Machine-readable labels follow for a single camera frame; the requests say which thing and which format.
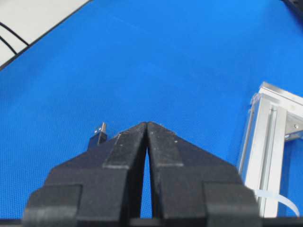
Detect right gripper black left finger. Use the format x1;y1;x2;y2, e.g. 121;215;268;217
22;122;147;227

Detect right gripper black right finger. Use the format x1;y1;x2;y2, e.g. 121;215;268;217
147;122;262;227

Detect black USB cable wire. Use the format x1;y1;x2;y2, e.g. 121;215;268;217
88;122;107;150

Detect white zip tie loop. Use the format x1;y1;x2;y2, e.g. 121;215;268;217
254;189;300;217

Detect blue table cloth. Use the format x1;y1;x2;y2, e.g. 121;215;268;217
0;0;303;219

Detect silver aluminium extrusion frame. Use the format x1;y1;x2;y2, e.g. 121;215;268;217
237;82;303;218

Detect black cables on white surface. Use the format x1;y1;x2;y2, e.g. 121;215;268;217
0;22;29;55

